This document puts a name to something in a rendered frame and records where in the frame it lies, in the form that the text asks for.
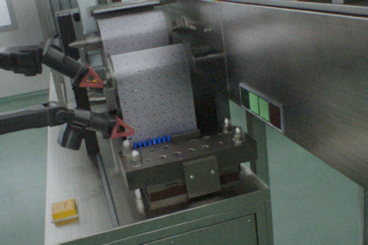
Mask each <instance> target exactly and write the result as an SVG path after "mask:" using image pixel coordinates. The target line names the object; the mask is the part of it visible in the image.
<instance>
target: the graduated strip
mask: <svg viewBox="0 0 368 245"><path fill-rule="evenodd" d="M96 158H97V164H98V168H99V173H100V176H101V181H102V186H103V190H104V193H105V198H106V203H107V205H108V208H109V213H110V217H111V221H112V225H113V227H114V226H117V225H120V221H119V218H118V214H117V210H116V206H115V203H114V199H113V195H112V191H111V188H110V184H109V183H108V178H107V175H106V171H105V167H104V163H103V160H102V156H101V155H97V156H96Z"/></svg>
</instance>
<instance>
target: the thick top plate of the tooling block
mask: <svg viewBox="0 0 368 245"><path fill-rule="evenodd" d="M236 127H237V125H235V126H234V127H233V129H234V131H233V132H231V133H224V132H223V129H219V130H216V131H211V132H206V133H201V136H199V137H194V138H191V139H186V140H181V141H176V142H173V143H172V141H171V140H169V141H165V142H161V143H159V144H154V145H151V146H145V147H140V148H135V149H133V150H137V151H138V152H139V154H140V156H141V158H142V162H143V165H142V166H140V167H131V155H130V156H123V155H122V152H118V157H119V161H120V167H121V171H122V174H123V176H124V179H125V183H126V186H127V187H128V189H129V191H131V190H136V189H140V188H143V187H149V186H153V185H157V184H160V183H165V182H170V181H174V180H177V179H182V178H184V177H185V176H184V172H183V164H182V163H183V162H188V161H191V160H196V159H198V158H203V157H206V156H211V155H216V156H217V163H218V169H222V168H225V167H230V166H234V165H237V164H242V163H247V162H251V161H254V160H256V159H258V152H257V145H256V140H254V139H253V138H252V137H251V136H249V135H248V134H246V133H245V132H244V133H245V138H246V141H244V142H241V143H236V142H234V139H235V138H234V134H235V129H236Z"/></svg>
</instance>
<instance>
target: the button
mask: <svg viewBox="0 0 368 245"><path fill-rule="evenodd" d="M51 215H52V219H53V221H54V220H58V219H62V218H65V217H70V216H74V215H76V205H75V199H74V198H73V199H69V200H64V201H60V202H56V203H53V204H52V208H51Z"/></svg>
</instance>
